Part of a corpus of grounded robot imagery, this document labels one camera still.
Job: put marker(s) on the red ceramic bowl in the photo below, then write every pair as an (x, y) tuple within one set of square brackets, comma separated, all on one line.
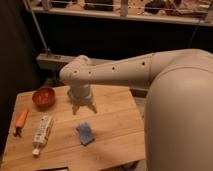
[(44, 97)]

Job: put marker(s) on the orange handled tool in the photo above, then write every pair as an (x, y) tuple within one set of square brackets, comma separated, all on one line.
[(20, 122)]

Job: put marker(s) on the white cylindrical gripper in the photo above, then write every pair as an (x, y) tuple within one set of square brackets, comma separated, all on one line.
[(81, 95)]

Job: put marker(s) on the blue cloth piece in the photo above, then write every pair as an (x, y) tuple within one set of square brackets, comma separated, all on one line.
[(85, 133)]

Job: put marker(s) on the white toothpaste tube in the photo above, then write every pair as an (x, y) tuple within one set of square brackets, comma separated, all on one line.
[(42, 134)]

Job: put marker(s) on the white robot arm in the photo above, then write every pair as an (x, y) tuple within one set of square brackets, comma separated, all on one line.
[(178, 119)]

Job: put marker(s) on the wooden shelf ledge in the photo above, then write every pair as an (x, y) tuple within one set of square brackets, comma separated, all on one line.
[(186, 12)]

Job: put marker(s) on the metal pole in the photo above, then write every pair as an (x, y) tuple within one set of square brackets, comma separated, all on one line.
[(46, 48)]

